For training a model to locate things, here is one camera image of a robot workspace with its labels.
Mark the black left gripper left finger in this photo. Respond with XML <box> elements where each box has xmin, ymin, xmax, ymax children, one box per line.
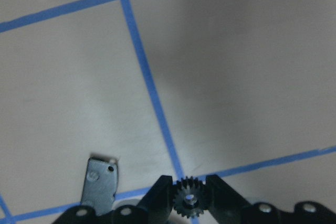
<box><xmin>112</xmin><ymin>175</ymin><xmax>173</xmax><ymax>223</ymax></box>

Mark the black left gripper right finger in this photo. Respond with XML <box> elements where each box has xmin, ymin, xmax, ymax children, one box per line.
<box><xmin>205</xmin><ymin>174</ymin><xmax>251</xmax><ymax>224</ymax></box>

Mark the small black bearing gear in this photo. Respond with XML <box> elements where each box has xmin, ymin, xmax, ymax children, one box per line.
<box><xmin>173</xmin><ymin>177</ymin><xmax>208</xmax><ymax>219</ymax></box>

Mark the black brake pad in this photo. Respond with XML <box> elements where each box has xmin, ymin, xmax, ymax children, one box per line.
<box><xmin>80</xmin><ymin>155</ymin><xmax>119</xmax><ymax>216</ymax></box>

